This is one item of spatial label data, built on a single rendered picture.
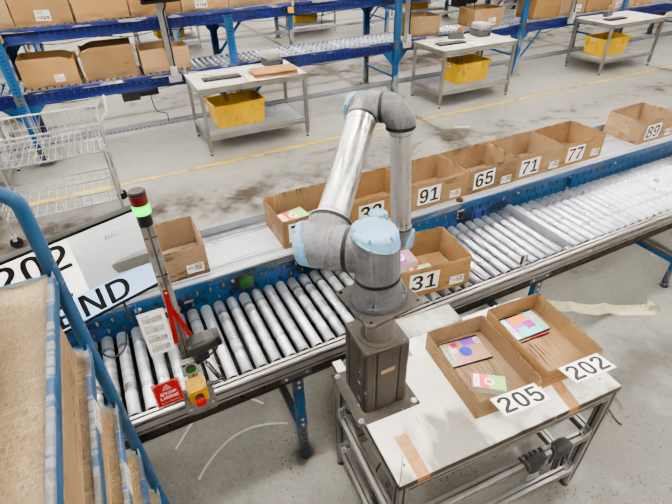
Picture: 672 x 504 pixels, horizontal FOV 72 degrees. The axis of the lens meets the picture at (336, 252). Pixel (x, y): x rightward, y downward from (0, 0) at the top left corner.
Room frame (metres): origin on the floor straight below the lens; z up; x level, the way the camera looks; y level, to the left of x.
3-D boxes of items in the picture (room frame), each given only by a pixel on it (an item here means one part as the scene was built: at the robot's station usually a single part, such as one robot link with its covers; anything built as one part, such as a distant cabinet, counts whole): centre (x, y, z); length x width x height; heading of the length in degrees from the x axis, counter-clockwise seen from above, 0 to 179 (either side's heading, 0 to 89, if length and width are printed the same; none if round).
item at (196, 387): (1.14, 0.50, 0.84); 0.15 x 0.09 x 0.07; 116
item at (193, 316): (1.46, 0.60, 0.72); 0.52 x 0.05 x 0.05; 26
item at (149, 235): (1.17, 0.56, 1.11); 0.12 x 0.05 x 0.88; 116
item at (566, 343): (1.39, -0.86, 0.80); 0.38 x 0.28 x 0.10; 21
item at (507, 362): (1.25, -0.57, 0.80); 0.38 x 0.28 x 0.10; 20
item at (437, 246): (1.89, -0.44, 0.83); 0.39 x 0.29 x 0.17; 108
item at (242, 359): (1.51, 0.49, 0.72); 0.52 x 0.05 x 0.05; 26
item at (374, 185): (2.35, -0.20, 0.96); 0.39 x 0.29 x 0.17; 116
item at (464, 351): (1.35, -0.54, 0.76); 0.19 x 0.14 x 0.02; 107
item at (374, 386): (1.17, -0.14, 0.91); 0.26 x 0.26 x 0.33; 22
